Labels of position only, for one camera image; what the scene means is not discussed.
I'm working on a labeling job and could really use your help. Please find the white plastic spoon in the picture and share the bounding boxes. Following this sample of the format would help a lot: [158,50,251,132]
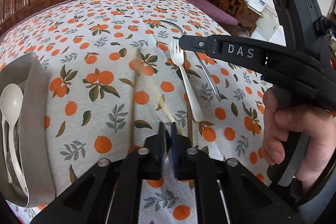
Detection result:
[1,114,12,184]
[0,84,27,193]

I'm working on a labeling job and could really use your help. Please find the white plastic fork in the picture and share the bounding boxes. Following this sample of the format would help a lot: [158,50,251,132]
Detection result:
[170,40,204,123]

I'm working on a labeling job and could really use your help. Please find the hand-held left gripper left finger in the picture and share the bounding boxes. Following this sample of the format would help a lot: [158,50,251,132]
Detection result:
[30,122,168,224]

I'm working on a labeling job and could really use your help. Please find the rectangular metal tray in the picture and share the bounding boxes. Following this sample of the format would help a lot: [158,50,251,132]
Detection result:
[0,52,57,208]

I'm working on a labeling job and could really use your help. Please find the white plastic bag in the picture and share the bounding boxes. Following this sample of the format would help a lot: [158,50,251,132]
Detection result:
[235,26,254,38]

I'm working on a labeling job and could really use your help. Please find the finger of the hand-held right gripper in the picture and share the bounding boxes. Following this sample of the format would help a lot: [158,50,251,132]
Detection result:
[179,34,219,53]

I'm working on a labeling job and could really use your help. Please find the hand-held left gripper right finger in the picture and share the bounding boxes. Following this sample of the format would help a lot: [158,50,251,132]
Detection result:
[171,122,302,224]

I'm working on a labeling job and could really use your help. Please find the person's right hand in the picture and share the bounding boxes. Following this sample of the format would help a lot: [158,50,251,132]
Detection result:
[262,88,336,180]

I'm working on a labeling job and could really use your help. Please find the white desk device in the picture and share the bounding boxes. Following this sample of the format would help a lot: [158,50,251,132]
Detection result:
[247,0,267,13]

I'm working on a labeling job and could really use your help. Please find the orange fruit print tablecloth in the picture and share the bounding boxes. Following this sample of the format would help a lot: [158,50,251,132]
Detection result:
[0,0,276,224]

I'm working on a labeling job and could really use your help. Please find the metal fork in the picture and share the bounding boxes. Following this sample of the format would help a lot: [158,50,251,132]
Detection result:
[9,119,21,188]

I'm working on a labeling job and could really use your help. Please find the white wall panel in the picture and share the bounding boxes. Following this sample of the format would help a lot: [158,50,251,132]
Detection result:
[259,2,280,41]

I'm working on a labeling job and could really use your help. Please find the square purple seat cushion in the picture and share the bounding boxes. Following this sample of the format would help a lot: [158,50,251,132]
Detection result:
[182,0,239,26]

